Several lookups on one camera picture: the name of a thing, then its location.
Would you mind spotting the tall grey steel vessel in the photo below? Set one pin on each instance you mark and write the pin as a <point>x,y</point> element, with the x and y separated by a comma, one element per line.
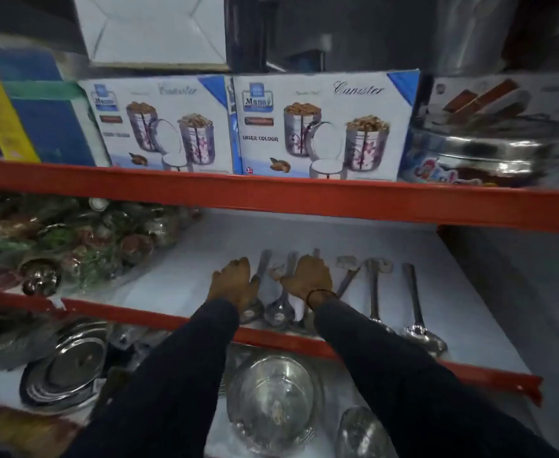
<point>475,33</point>

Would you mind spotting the box with steel pot print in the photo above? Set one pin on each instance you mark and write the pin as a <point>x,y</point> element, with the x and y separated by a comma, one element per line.
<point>489,138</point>

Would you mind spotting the person's right forearm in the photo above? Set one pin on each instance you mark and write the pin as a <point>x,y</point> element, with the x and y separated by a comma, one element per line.
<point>403,391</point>

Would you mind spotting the person's right hand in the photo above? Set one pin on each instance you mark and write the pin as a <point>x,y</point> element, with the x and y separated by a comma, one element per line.
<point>310,278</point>

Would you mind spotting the wrapped steel strainer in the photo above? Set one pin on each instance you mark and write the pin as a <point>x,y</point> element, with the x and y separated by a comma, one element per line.
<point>362,438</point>

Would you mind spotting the person's left hand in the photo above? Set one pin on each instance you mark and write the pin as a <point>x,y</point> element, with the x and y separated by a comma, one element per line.
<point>231,283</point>

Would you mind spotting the white canister box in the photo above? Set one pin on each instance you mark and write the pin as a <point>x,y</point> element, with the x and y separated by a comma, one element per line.
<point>174,90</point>
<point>317,97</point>

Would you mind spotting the colourful flat packet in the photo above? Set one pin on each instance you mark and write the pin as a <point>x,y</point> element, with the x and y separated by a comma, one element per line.
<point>22,434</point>

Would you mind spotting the wrapped steel bowl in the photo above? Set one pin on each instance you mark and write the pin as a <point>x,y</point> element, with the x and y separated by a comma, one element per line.
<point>274,400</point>

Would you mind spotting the plain white cardboard box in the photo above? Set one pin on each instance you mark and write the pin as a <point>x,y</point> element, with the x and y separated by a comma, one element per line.
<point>150,28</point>

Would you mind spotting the small round steel pot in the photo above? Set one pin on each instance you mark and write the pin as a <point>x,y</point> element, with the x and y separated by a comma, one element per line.
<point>41,278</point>

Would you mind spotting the plastic bag of small steelware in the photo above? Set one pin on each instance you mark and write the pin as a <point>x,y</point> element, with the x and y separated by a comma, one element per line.
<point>93,243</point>

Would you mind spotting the stack of steel plates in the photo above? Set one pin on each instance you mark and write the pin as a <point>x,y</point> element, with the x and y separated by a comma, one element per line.
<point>69,367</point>

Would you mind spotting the blue cardboard box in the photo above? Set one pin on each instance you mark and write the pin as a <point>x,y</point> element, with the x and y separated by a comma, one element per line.
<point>55,128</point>

